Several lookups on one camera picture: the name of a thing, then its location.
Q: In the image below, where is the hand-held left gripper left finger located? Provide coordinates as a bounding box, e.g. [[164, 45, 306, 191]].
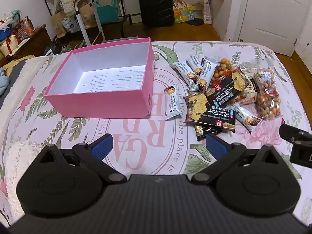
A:
[[36, 134, 127, 184]]

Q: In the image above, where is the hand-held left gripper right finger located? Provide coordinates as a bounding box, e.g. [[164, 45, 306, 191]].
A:
[[191, 133, 281, 185]]

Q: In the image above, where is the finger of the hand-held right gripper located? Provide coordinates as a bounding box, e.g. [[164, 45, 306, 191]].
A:
[[290, 140, 312, 168], [279, 124, 312, 144]]

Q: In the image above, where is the pink cardboard box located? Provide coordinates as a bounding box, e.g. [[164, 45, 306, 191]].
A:
[[43, 37, 156, 118]]

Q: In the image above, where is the small black cracker packet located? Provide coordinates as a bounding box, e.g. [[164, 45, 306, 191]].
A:
[[195, 124, 223, 142]]

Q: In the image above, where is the floral printed bedsheet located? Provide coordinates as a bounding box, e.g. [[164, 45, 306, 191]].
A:
[[0, 41, 312, 225]]

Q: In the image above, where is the large black cracker packet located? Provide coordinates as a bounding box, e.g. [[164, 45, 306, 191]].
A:
[[183, 93, 236, 133], [206, 69, 249, 106]]

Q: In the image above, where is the white snack bar packet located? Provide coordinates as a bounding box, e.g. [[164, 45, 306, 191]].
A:
[[174, 61, 198, 89], [186, 54, 204, 90], [230, 102, 262, 134], [196, 57, 220, 93], [164, 84, 184, 121]]

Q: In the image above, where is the beige snack packet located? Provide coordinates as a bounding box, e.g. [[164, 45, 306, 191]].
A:
[[234, 62, 259, 104]]

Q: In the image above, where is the white fuzzy cloth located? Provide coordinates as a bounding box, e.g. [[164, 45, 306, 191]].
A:
[[5, 140, 47, 222]]

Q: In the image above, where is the dark bag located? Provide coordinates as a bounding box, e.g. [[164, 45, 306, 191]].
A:
[[44, 36, 64, 56]]

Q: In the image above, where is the yellow cloth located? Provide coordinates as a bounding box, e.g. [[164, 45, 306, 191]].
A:
[[2, 55, 36, 77]]

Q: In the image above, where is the white door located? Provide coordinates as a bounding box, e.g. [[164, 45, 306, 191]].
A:
[[240, 0, 309, 56]]

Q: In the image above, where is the dark wooden nightstand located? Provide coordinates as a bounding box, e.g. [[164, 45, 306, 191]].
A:
[[0, 24, 51, 64]]

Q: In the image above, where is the brown paper bag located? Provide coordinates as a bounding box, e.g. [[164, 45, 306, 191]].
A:
[[50, 0, 67, 38], [79, 1, 98, 28]]

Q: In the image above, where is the teal plastic bag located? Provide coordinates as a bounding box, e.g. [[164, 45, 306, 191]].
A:
[[94, 0, 120, 25]]

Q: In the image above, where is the white printed plastic bag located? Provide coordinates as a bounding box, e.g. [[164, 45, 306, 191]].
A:
[[202, 0, 213, 25]]

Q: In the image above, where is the yellow gift bag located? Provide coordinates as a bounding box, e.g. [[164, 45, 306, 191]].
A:
[[173, 0, 195, 24]]

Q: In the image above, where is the black suitcase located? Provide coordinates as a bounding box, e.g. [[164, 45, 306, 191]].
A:
[[137, 0, 175, 27]]

